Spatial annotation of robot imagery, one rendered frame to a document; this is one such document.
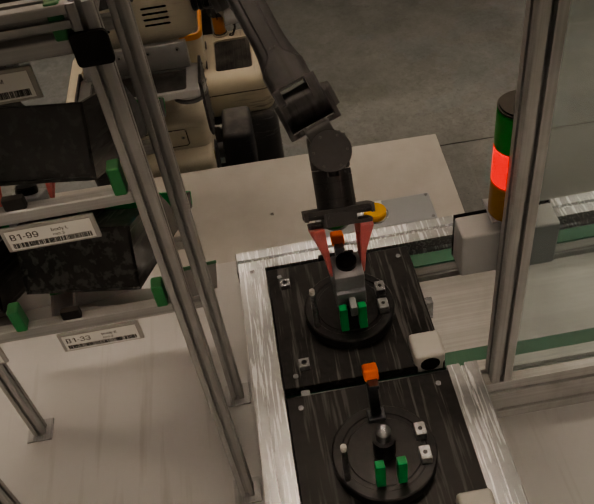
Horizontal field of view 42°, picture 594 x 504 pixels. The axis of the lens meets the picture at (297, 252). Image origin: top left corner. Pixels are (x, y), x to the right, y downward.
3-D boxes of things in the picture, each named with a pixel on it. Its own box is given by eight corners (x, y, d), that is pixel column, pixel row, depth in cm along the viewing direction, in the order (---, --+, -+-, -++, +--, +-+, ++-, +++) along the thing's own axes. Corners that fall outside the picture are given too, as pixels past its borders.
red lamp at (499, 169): (484, 167, 91) (487, 134, 88) (526, 160, 92) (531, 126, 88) (498, 195, 88) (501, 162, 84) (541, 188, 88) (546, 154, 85)
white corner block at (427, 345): (407, 349, 119) (407, 333, 116) (437, 344, 119) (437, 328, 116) (415, 375, 116) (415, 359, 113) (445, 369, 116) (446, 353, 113)
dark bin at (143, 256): (104, 211, 112) (94, 162, 110) (193, 206, 111) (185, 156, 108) (26, 294, 86) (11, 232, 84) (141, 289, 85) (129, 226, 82)
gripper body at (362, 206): (376, 214, 111) (368, 163, 110) (305, 226, 110) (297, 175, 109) (370, 212, 117) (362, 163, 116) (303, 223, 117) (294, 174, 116)
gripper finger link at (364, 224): (381, 271, 111) (371, 206, 110) (332, 280, 111) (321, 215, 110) (374, 265, 118) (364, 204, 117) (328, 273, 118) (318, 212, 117)
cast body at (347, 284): (330, 275, 120) (327, 245, 115) (358, 270, 120) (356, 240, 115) (340, 318, 115) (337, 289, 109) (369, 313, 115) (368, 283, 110)
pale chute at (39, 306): (49, 307, 128) (47, 280, 128) (126, 303, 126) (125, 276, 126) (-43, 330, 100) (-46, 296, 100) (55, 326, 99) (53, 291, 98)
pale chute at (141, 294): (139, 291, 128) (137, 263, 128) (218, 287, 127) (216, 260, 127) (72, 310, 100) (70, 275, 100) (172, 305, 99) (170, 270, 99)
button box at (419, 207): (316, 234, 145) (313, 210, 140) (427, 215, 145) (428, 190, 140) (322, 262, 140) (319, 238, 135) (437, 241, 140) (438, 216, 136)
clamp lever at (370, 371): (367, 410, 107) (360, 363, 104) (381, 407, 107) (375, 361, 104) (372, 426, 104) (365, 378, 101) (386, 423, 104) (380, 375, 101)
